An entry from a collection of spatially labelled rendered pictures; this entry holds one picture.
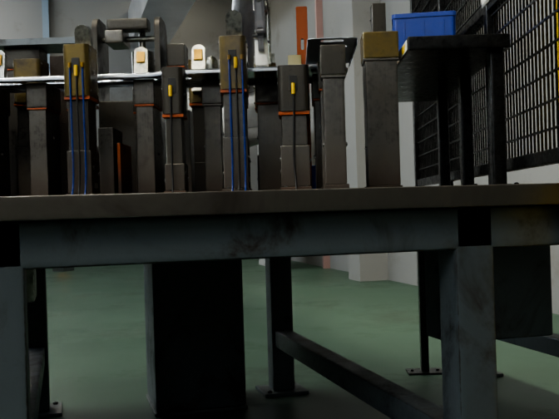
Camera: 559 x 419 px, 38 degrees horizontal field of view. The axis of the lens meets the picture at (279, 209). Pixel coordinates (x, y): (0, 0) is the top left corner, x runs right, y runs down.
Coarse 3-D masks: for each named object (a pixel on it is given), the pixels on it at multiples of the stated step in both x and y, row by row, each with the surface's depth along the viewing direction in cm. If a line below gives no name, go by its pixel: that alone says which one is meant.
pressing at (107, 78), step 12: (156, 72) 193; (192, 72) 191; (204, 72) 191; (216, 72) 198; (252, 72) 200; (264, 72) 200; (276, 72) 201; (312, 72) 202; (0, 84) 206; (12, 84) 206; (24, 84) 207; (60, 84) 209; (108, 84) 208; (120, 84) 208; (132, 84) 208; (192, 84) 214; (252, 84) 213
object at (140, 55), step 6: (138, 48) 217; (144, 48) 217; (138, 54) 216; (144, 54) 216; (138, 60) 216; (144, 60) 216; (138, 66) 216; (144, 66) 216; (138, 72) 216; (144, 72) 216
